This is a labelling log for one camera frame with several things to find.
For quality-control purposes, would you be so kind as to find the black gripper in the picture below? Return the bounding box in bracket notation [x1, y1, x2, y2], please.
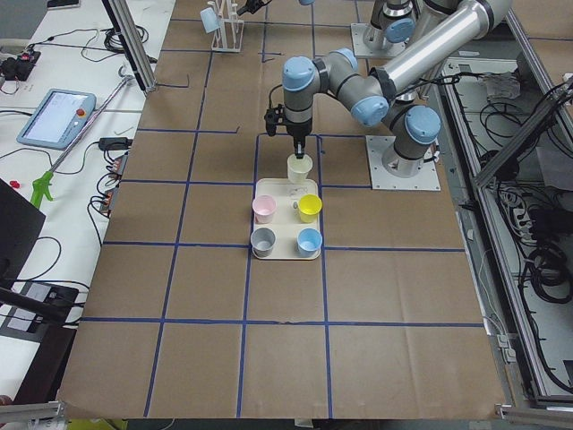
[237, 0, 271, 14]
[286, 119, 312, 159]

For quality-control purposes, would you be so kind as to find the cream plastic cup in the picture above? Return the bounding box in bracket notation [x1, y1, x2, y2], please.
[286, 154, 313, 184]

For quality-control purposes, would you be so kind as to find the light blue plastic cup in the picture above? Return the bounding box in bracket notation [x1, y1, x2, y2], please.
[200, 8, 220, 34]

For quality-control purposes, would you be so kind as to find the yellow plastic cup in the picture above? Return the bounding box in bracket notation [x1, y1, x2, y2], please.
[297, 194, 322, 223]

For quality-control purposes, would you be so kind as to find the pink plastic cup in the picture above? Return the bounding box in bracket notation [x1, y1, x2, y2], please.
[252, 194, 277, 224]

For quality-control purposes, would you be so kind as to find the grey plastic cup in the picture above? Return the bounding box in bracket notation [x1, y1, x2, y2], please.
[250, 228, 276, 258]

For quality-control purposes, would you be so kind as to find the cream serving tray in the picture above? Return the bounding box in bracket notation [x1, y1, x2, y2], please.
[253, 178, 321, 260]

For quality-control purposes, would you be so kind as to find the blue teach pendant tablet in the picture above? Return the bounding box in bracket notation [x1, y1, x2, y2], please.
[16, 89, 97, 151]

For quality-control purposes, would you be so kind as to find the black electronics board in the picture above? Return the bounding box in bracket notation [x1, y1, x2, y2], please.
[1, 50, 41, 82]

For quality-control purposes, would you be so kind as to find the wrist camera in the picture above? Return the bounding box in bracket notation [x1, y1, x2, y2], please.
[264, 104, 285, 137]

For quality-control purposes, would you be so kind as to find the white wire cup rack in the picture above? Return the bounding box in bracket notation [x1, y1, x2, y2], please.
[207, 0, 244, 53]

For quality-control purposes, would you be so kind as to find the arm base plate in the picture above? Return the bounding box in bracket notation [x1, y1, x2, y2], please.
[365, 135, 440, 192]
[350, 23, 406, 59]

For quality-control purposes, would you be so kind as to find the aluminium frame post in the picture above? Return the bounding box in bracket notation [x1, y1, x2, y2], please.
[102, 0, 157, 94]

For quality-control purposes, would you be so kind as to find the green handled reach grabber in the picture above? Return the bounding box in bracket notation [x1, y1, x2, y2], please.
[30, 74, 135, 209]

